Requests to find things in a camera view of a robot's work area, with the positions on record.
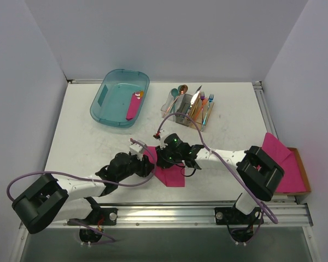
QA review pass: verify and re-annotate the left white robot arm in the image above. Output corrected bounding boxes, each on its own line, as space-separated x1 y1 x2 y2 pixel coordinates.
11 152 156 234

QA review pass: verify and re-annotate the teal spoon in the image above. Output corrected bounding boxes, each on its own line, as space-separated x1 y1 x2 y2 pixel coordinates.
169 88 180 112

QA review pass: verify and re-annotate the orange fork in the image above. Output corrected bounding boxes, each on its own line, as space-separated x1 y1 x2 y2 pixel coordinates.
195 98 208 120

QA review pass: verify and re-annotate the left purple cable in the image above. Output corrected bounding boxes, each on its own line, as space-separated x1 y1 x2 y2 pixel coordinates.
7 139 158 243

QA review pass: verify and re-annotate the brown napkin tray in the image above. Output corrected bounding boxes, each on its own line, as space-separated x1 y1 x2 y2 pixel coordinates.
262 145 311 195

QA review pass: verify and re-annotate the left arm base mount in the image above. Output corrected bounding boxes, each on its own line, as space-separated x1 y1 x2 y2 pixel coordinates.
67 206 118 226

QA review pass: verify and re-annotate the purple fork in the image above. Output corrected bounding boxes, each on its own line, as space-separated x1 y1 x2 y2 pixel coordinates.
198 91 206 114

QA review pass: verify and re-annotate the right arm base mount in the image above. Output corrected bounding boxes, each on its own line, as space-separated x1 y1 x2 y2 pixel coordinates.
214 207 264 227

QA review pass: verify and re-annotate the purple cable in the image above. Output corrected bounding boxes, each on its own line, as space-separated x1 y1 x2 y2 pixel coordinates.
7 139 158 243
157 113 279 224

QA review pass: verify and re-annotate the pink paper napkin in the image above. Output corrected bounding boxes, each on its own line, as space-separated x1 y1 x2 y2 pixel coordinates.
144 146 185 187

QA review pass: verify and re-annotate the blue iridescent fork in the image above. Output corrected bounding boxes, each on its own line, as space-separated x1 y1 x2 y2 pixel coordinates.
202 94 214 126

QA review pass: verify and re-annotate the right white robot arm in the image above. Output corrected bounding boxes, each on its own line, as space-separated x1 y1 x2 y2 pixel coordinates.
154 131 284 224

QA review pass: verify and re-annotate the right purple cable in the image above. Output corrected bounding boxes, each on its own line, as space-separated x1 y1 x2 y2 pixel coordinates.
157 113 279 224

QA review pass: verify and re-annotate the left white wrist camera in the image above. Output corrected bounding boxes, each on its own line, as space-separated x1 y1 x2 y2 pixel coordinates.
129 139 147 161

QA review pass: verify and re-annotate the clear acrylic utensil organizer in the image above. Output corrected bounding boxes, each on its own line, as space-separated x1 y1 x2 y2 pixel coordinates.
161 90 214 131

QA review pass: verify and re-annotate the copper spoon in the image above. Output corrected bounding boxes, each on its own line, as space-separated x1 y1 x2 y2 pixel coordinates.
164 85 188 116

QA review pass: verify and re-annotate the silver knife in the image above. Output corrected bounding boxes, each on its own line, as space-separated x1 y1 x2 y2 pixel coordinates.
186 85 202 116

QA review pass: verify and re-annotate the pink napkin stack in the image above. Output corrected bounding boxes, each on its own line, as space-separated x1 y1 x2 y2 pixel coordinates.
262 133 308 195

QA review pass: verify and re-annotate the aluminium frame rail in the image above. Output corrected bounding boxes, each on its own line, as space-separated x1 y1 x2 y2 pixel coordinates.
19 201 314 230

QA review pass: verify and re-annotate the rolled pink napkin bundle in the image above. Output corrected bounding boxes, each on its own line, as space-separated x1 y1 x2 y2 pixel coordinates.
126 91 144 121

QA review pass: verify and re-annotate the teal plastic bin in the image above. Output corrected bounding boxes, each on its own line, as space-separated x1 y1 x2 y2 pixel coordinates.
90 69 150 128

